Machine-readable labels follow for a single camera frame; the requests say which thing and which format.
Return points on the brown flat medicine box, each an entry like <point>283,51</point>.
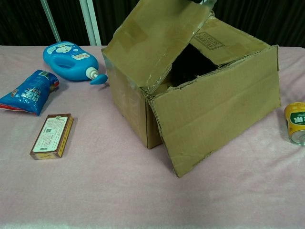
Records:
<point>50,133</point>

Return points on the wide white frame post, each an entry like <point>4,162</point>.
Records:
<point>90,23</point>

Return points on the black pleated curtain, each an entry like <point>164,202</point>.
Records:
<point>262,19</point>

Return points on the blue detergent pump bottle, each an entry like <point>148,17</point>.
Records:
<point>81,64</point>

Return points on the thin white frame post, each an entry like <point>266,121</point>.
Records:
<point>50,21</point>

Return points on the brown cardboard box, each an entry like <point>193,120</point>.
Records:
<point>214,107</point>

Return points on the yellow drink can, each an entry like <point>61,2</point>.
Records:
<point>296,119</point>

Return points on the blue snack bag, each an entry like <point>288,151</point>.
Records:
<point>28,95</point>

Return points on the pink table cloth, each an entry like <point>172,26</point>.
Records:
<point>143,190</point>

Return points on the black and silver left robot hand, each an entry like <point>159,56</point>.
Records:
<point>193,64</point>

